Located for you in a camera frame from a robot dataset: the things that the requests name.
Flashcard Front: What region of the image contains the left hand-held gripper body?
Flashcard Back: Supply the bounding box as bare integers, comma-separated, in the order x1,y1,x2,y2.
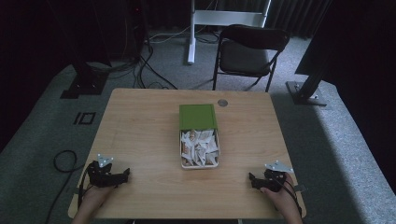
86,153,125,189

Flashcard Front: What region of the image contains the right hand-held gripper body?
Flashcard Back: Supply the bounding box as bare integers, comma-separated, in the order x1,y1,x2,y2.
261,160,295,193

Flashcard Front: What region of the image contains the person's left hand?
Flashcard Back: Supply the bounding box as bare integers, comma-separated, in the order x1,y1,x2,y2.
79,184,117,213

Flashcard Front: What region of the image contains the person's right hand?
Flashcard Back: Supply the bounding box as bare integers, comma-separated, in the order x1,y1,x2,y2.
260,172,301,217

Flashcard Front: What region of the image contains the green tray with white packets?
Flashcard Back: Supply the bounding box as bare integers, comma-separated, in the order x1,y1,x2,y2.
179,127,221,170

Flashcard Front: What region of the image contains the pile of white packets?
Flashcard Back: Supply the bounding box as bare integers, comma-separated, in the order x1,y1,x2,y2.
180,128,219,167

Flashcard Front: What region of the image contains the green box lid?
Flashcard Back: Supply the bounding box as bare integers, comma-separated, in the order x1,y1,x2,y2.
178,104,219,131

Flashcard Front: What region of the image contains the black slanted stand with grey base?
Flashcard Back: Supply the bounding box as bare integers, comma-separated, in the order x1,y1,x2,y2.
285,0,335,107

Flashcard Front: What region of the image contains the black folding chair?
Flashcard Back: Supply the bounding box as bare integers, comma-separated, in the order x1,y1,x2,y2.
212,24,290,93

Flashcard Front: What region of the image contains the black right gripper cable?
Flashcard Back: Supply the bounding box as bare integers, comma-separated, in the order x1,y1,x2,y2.
271,171,304,218

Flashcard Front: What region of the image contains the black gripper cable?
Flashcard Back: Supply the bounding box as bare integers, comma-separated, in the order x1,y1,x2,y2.
271,171,304,218
77,167,94,209

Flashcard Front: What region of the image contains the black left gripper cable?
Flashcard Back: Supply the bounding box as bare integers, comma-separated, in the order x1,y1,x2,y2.
77,167,94,209

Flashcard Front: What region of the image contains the black stand with base plate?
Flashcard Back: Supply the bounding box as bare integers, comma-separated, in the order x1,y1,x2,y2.
59,0,110,100

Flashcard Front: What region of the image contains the bundle of black floor cables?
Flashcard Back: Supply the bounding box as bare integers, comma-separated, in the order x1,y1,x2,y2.
87,31,179,91

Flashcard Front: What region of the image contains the white floor cable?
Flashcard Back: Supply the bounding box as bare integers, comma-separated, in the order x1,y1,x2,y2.
148,24,191,45

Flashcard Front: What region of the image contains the white metal desk frame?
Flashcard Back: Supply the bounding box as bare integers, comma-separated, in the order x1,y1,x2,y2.
187,0,273,65

